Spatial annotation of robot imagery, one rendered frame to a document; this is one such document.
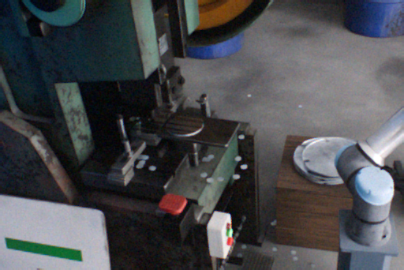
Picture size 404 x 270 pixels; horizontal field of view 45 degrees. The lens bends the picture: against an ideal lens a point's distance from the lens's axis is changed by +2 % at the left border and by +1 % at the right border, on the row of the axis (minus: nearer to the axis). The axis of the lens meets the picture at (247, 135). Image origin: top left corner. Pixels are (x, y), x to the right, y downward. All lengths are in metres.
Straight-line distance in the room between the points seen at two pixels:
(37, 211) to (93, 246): 0.22
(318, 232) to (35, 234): 1.12
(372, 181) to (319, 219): 0.59
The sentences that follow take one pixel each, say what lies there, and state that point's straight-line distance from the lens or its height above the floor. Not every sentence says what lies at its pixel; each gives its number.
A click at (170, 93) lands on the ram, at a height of 0.93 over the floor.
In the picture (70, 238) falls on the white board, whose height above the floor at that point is 0.46.
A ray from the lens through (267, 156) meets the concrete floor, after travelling 2.71.
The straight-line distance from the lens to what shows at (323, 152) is 2.10.
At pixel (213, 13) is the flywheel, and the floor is 1.05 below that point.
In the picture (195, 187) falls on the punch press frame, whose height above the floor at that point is 0.65.
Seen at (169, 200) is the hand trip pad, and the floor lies 0.76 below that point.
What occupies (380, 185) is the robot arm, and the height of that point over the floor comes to 0.67.
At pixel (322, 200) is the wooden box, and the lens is 2.01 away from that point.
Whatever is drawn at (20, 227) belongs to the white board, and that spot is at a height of 0.47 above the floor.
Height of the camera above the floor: 1.68
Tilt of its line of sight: 36 degrees down
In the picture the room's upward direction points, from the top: 2 degrees counter-clockwise
